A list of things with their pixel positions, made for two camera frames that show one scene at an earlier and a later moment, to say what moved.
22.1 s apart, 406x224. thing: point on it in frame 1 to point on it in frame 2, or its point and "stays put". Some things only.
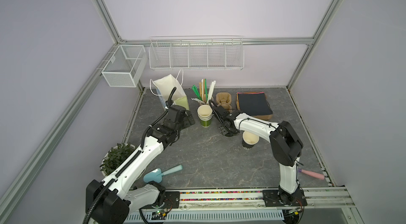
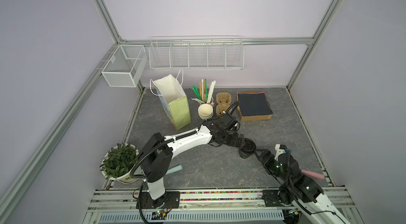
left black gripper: (186, 122) to (234, 142)
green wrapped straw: (195, 90) stays put
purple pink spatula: (317, 175) stays put
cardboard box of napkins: (255, 104) stays put
